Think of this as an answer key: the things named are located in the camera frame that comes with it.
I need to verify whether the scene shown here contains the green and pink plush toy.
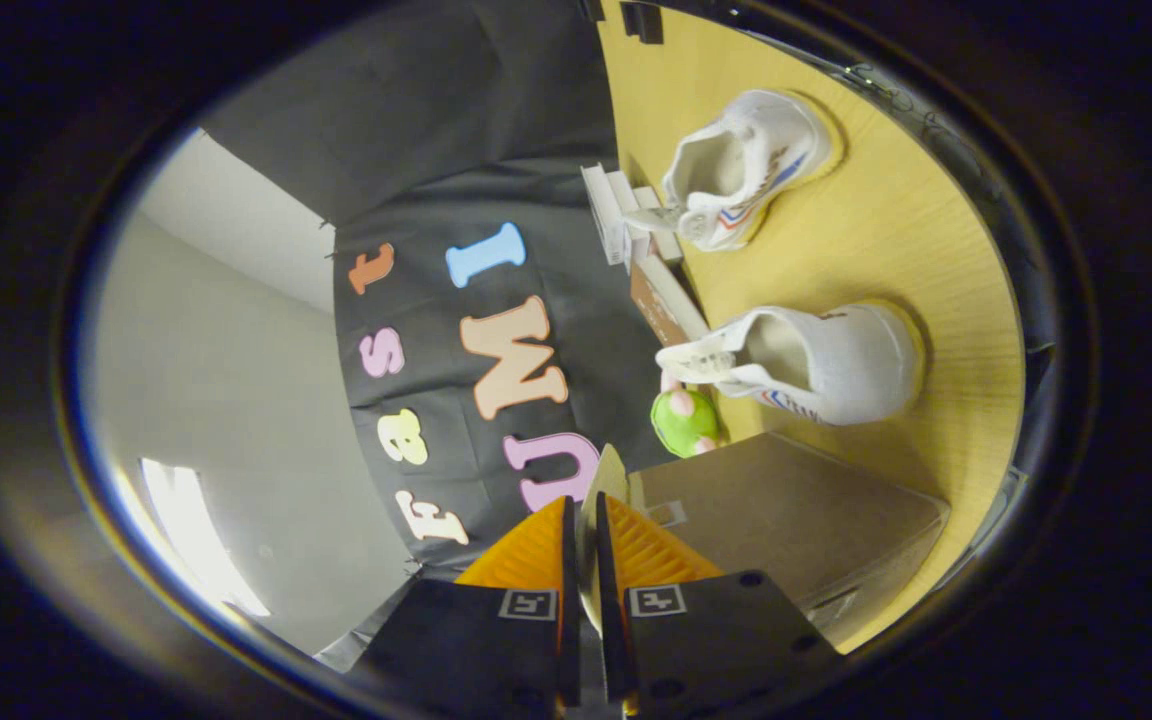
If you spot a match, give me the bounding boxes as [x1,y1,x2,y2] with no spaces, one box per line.
[650,375,727,459]

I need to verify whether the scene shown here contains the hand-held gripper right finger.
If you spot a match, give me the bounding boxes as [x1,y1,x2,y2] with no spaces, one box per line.
[591,490,822,720]

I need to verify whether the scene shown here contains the plain white book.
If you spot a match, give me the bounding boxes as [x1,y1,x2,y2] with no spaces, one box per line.
[606,170,662,269]

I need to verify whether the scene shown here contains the brown cover book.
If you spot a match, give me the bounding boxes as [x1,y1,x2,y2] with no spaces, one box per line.
[631,255,712,346]

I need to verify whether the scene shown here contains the ceiling light panel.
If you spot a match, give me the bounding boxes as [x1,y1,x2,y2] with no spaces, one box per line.
[139,457,273,619]

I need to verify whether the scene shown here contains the white canvas shoe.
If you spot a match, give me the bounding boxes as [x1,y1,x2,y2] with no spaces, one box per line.
[626,90,842,251]
[656,300,927,426]

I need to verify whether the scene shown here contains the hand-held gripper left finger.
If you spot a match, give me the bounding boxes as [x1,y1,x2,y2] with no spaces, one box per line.
[351,495,582,720]

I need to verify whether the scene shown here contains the thin pale book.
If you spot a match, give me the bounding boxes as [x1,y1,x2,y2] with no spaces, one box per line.
[636,185,687,266]

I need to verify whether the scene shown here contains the beige fabric storage box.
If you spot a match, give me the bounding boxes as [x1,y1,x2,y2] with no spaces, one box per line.
[576,430,952,651]

